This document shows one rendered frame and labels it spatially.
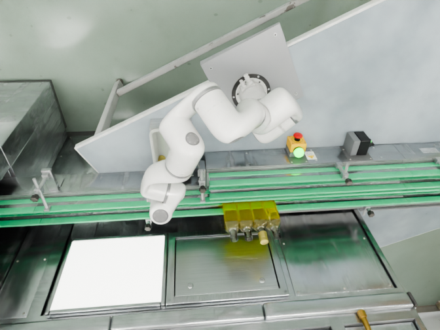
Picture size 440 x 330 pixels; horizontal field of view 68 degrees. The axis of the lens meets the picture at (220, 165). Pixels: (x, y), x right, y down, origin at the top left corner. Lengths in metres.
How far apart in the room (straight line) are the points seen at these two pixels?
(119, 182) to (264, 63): 0.80
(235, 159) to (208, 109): 0.66
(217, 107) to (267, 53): 0.53
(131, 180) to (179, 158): 0.71
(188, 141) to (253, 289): 0.73
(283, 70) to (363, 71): 0.34
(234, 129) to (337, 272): 0.91
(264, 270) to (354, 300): 0.35
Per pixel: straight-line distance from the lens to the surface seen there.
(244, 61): 1.27
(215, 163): 1.41
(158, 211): 1.06
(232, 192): 1.41
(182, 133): 0.82
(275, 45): 1.28
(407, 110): 1.68
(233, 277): 1.37
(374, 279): 1.54
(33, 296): 1.53
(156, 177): 0.95
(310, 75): 1.39
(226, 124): 0.78
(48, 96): 2.12
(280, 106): 0.94
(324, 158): 1.52
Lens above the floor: 1.95
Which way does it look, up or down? 51 degrees down
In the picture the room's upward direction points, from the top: 172 degrees clockwise
